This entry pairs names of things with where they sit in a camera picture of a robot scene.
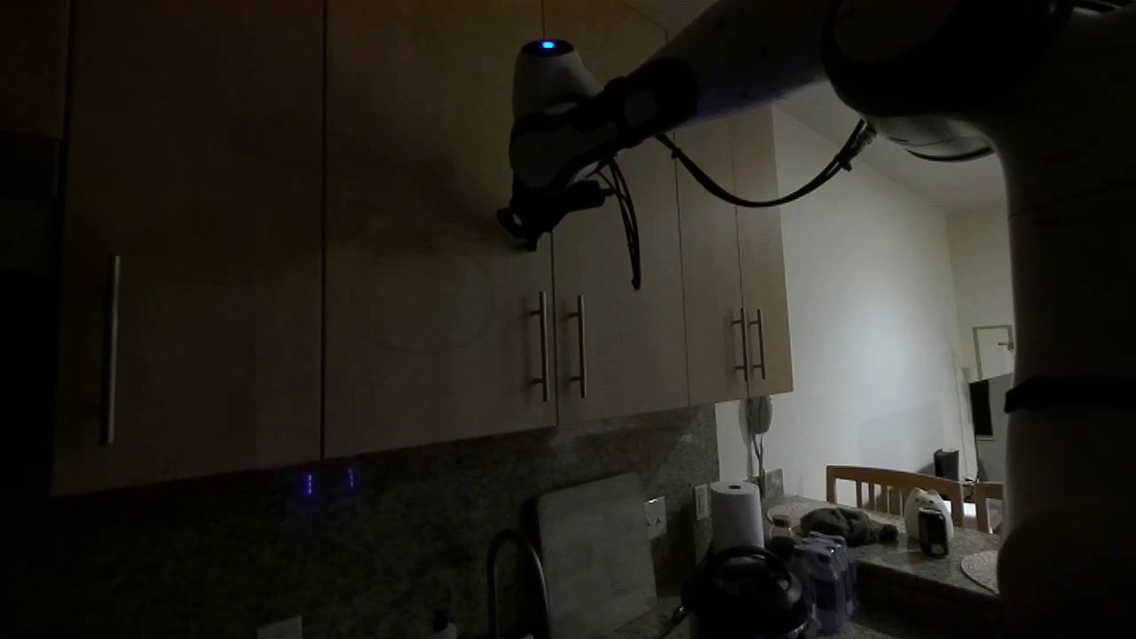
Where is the round placemat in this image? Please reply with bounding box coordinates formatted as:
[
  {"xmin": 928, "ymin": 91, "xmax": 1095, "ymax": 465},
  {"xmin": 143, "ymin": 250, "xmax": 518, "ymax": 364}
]
[{"xmin": 954, "ymin": 544, "xmax": 1005, "ymax": 596}]

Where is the blue water bottle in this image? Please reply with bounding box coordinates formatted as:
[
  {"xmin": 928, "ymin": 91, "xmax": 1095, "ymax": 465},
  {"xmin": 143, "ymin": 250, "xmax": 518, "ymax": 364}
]
[{"xmin": 789, "ymin": 530, "xmax": 859, "ymax": 633}]

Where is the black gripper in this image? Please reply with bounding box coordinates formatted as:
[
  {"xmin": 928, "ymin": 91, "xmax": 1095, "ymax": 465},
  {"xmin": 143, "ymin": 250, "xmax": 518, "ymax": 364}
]
[{"xmin": 495, "ymin": 145, "xmax": 617, "ymax": 255}]

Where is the dark cloth bundle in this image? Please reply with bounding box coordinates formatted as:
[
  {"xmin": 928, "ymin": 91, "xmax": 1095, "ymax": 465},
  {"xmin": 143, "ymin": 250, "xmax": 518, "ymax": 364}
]
[{"xmin": 793, "ymin": 504, "xmax": 903, "ymax": 551}]

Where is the small black speaker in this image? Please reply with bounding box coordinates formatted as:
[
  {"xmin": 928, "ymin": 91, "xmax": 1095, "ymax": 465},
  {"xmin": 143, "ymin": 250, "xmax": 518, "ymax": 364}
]
[{"xmin": 930, "ymin": 445, "xmax": 966, "ymax": 487}]

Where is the black round kettle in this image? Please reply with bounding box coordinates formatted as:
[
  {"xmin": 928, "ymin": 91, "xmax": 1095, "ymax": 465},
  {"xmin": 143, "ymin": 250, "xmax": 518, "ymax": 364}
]
[{"xmin": 682, "ymin": 544, "xmax": 819, "ymax": 639}]

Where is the white wall outlet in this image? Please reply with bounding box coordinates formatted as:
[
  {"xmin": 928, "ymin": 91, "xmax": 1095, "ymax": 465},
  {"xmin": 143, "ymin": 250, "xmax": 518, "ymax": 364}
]
[{"xmin": 638, "ymin": 495, "xmax": 672, "ymax": 539}]

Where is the white countertop appliance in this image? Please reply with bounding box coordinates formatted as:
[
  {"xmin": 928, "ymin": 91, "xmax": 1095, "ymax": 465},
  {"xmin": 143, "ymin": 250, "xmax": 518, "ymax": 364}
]
[{"xmin": 903, "ymin": 487, "xmax": 960, "ymax": 560}]

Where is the grey cutting board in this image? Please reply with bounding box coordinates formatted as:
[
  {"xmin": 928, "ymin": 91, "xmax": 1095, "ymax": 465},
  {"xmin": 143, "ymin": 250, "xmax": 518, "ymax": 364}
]
[{"xmin": 530, "ymin": 471, "xmax": 661, "ymax": 639}]

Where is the curved metal faucet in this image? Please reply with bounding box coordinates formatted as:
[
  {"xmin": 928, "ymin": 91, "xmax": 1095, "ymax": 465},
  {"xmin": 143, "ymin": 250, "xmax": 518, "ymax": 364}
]
[{"xmin": 484, "ymin": 525, "xmax": 554, "ymax": 639}]

